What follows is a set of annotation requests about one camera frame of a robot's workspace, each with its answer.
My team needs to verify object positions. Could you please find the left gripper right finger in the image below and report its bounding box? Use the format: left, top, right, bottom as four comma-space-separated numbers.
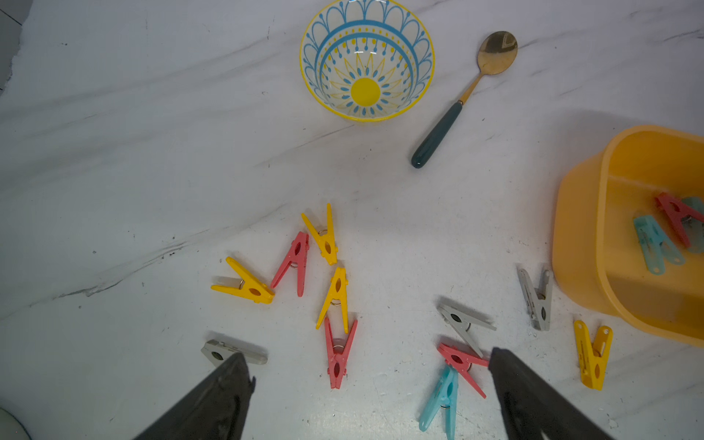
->
489, 348, 610, 439

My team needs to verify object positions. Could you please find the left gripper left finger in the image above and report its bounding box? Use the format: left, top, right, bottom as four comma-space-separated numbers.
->
137, 353, 256, 440

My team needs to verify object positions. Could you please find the yellow clothespin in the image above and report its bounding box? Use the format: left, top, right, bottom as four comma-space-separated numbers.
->
315, 267, 349, 335
301, 203, 338, 266
211, 257, 275, 304
574, 320, 613, 391

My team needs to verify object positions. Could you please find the grey clothespin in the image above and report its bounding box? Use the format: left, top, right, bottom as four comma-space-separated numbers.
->
517, 266, 554, 331
437, 302, 497, 358
201, 339, 268, 367

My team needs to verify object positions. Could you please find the teal clothespin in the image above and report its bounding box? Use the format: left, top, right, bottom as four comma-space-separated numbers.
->
634, 216, 686, 275
682, 197, 704, 254
419, 365, 458, 440

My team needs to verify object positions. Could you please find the red clothespin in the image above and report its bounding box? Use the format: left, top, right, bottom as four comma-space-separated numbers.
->
437, 343, 490, 399
324, 317, 359, 390
271, 231, 310, 297
654, 192, 703, 249

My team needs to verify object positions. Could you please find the yellow plastic storage box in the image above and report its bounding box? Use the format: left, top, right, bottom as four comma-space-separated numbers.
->
552, 126, 703, 347

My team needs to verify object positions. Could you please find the blue yellow patterned bowl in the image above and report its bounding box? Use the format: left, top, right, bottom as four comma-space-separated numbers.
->
299, 0, 436, 122

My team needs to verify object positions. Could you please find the gold spoon green handle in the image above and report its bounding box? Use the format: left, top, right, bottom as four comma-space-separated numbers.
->
411, 30, 519, 169

